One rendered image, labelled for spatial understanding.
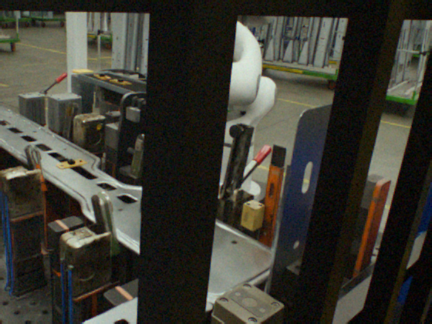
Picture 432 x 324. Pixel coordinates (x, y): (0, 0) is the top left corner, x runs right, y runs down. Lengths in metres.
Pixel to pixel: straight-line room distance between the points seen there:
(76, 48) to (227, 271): 4.35
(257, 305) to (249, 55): 0.43
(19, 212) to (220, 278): 0.56
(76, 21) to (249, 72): 4.28
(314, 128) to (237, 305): 0.28
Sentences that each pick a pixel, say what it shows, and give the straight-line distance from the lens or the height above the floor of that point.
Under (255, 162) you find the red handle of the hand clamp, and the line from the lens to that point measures 1.06.
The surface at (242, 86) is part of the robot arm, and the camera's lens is 0.80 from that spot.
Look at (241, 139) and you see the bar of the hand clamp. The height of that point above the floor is 1.18.
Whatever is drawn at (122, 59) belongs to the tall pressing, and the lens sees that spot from 5.97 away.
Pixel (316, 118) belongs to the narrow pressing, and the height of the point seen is 1.32.
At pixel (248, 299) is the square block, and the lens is 0.70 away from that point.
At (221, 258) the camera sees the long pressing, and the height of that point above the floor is 1.00.
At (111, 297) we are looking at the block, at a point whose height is 0.98.
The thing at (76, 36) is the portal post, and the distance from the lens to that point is 5.03.
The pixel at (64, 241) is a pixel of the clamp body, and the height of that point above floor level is 1.04.
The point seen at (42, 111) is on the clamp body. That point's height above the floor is 1.00.
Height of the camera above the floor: 1.48
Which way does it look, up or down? 21 degrees down
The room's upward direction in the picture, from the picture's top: 4 degrees clockwise
